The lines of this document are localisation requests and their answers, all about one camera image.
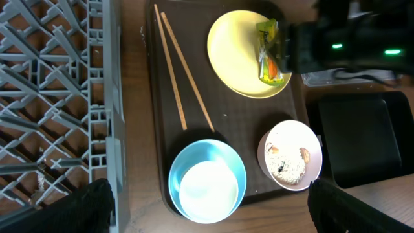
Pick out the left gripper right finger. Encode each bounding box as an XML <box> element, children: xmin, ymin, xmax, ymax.
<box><xmin>307</xmin><ymin>179</ymin><xmax>413</xmax><ymax>233</ymax></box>

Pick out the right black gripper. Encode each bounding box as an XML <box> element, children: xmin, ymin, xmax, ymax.
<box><xmin>278</xmin><ymin>21</ymin><xmax>327</xmax><ymax>74</ymax></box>

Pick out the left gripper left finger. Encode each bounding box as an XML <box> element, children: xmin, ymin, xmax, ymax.
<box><xmin>1</xmin><ymin>178</ymin><xmax>114</xmax><ymax>233</ymax></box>

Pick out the green snack wrapper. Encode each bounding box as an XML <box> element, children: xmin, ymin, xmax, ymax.
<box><xmin>256</xmin><ymin>19</ymin><xmax>284</xmax><ymax>87</ymax></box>

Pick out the black waste tray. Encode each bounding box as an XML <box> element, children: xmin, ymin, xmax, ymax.
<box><xmin>306</xmin><ymin>91</ymin><xmax>413</xmax><ymax>188</ymax></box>

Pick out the clear plastic bin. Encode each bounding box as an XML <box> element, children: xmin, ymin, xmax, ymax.
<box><xmin>300</xmin><ymin>0</ymin><xmax>405</xmax><ymax>87</ymax></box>

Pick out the yellow round plate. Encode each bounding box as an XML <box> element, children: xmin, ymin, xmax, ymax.
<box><xmin>207</xmin><ymin>10</ymin><xmax>292</xmax><ymax>99</ymax></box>

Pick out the dark brown serving tray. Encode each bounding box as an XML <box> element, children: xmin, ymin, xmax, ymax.
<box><xmin>146</xmin><ymin>1</ymin><xmax>306</xmax><ymax>214</ymax></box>

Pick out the grey plastic dish rack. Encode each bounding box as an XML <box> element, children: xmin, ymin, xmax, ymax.
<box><xmin>1</xmin><ymin>0</ymin><xmax>130</xmax><ymax>232</ymax></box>

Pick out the light blue bowl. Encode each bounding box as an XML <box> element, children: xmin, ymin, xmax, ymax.
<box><xmin>168</xmin><ymin>139</ymin><xmax>247</xmax><ymax>224</ymax></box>

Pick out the left wooden chopstick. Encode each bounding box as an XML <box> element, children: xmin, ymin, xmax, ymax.
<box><xmin>153</xmin><ymin>4</ymin><xmax>187</xmax><ymax>130</ymax></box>

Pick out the wooden chopstick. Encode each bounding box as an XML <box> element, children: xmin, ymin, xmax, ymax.
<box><xmin>153</xmin><ymin>4</ymin><xmax>187</xmax><ymax>130</ymax></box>
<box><xmin>161</xmin><ymin>12</ymin><xmax>215</xmax><ymax>132</ymax></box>

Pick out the right wooden chopstick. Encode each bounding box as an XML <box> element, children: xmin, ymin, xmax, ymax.
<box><xmin>161</xmin><ymin>12</ymin><xmax>215</xmax><ymax>132</ymax></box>

